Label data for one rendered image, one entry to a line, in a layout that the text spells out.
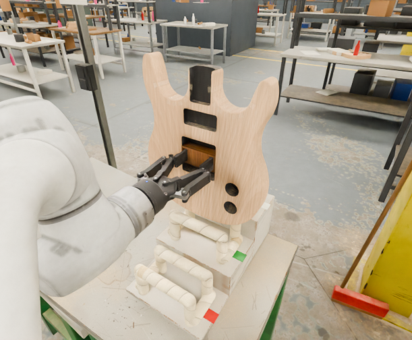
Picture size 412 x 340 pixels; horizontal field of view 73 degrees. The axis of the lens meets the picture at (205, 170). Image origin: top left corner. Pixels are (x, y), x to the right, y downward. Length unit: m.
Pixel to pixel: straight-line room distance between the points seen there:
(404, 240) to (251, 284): 1.08
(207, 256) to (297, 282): 1.34
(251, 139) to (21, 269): 0.46
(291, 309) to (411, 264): 0.72
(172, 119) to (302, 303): 1.62
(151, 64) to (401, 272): 1.72
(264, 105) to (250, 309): 0.57
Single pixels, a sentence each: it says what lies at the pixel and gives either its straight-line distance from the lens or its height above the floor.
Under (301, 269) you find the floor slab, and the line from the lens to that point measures 2.23.
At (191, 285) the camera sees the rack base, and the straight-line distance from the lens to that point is 0.91.
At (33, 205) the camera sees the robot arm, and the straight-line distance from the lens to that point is 0.33.
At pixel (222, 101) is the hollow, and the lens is 0.63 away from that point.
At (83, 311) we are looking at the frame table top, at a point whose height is 0.93.
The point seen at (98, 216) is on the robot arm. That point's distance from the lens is 0.46.
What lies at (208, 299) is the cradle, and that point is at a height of 0.98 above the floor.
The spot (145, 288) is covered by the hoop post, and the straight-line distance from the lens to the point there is 0.88.
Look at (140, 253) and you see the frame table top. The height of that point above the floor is 0.93.
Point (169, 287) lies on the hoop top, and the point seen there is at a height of 1.05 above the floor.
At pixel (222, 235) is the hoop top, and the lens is 0.77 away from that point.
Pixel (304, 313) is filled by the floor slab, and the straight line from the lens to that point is 2.04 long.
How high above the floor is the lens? 1.69
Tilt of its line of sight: 33 degrees down
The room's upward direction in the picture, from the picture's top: straight up
